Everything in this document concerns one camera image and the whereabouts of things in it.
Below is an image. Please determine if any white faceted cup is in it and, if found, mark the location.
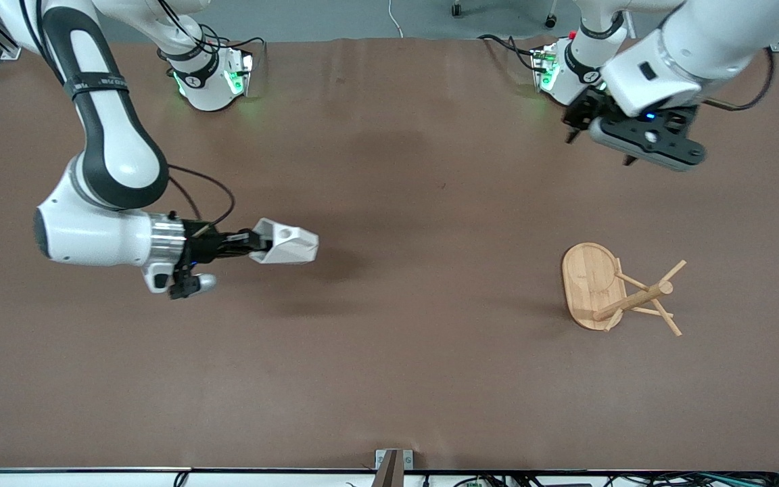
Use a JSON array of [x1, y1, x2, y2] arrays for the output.
[[248, 217, 320, 266]]

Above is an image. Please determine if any wooden cup rack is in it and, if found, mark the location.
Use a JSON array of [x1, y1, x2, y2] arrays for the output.
[[561, 242, 688, 338]]

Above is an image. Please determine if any base connector box green light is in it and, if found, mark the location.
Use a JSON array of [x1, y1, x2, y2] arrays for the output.
[[531, 43, 561, 94], [224, 50, 256, 97]]

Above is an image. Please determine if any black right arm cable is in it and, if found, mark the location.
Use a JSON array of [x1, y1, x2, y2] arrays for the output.
[[165, 164, 237, 234]]

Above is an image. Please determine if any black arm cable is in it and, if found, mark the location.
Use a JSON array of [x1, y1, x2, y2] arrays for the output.
[[699, 46, 777, 113], [165, 164, 237, 234]]

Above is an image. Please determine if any black base cable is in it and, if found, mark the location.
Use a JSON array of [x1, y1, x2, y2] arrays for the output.
[[157, 0, 267, 68], [476, 33, 543, 74]]

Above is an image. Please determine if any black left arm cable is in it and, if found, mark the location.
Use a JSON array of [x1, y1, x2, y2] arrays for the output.
[[699, 46, 777, 113]]

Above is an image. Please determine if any white floor cable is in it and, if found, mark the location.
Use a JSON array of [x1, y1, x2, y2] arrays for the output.
[[387, 0, 406, 40]]

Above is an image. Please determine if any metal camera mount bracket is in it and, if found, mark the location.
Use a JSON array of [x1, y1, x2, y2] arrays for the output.
[[371, 448, 415, 487]]

